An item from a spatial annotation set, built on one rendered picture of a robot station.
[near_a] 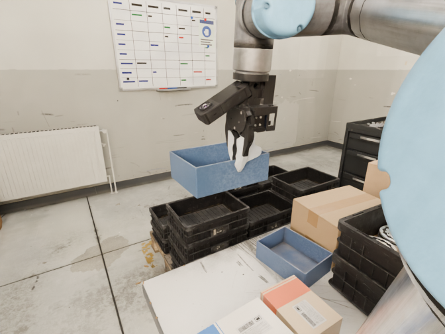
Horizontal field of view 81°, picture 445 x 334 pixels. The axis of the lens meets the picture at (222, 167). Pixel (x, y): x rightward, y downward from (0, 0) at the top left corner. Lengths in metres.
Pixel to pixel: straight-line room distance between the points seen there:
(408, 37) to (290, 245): 0.83
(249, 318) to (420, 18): 0.61
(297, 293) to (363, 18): 0.63
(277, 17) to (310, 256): 0.80
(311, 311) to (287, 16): 0.63
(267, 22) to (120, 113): 2.79
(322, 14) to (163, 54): 2.83
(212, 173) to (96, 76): 2.58
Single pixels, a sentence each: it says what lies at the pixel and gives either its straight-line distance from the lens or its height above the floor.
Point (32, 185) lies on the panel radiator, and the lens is 3.13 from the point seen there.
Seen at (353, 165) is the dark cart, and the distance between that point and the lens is 2.54.
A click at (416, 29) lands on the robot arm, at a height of 1.36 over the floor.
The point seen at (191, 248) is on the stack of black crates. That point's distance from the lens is 1.41.
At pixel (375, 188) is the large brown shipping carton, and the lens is 1.47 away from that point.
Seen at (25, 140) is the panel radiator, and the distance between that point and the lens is 3.00.
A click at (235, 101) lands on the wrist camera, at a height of 1.27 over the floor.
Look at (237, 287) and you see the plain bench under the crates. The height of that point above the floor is 0.70.
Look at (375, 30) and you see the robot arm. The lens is 0.41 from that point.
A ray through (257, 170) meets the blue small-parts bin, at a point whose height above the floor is 1.10.
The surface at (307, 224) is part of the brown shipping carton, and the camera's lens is 1.02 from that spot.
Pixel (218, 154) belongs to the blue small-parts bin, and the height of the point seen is 1.10.
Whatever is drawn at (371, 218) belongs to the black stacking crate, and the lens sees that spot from 0.93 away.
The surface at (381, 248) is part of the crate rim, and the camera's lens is 0.75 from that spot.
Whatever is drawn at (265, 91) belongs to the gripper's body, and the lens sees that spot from 0.56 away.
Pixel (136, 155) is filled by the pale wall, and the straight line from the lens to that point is 3.25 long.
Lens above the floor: 1.32
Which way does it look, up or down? 20 degrees down
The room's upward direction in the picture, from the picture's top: straight up
